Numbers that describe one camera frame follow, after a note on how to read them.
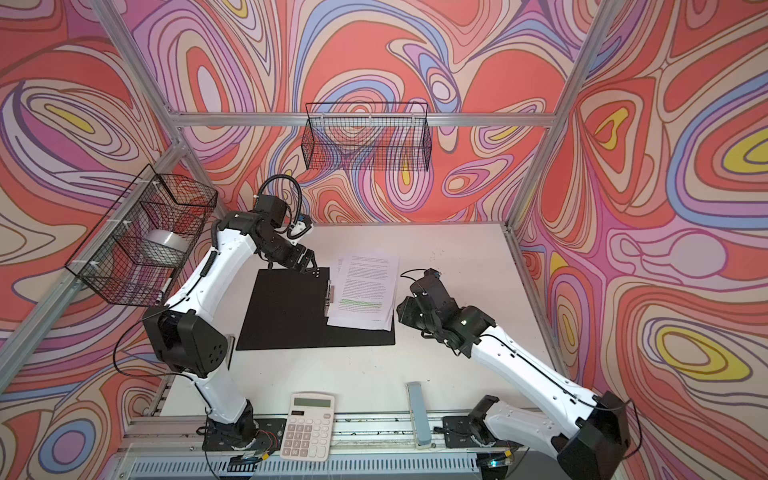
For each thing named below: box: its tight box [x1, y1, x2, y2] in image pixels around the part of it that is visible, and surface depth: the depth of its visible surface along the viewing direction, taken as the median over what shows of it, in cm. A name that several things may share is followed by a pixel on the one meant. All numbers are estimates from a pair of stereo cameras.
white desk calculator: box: [280, 392, 335, 462], surface depth 75 cm
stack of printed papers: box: [327, 253, 400, 331], surface depth 101 cm
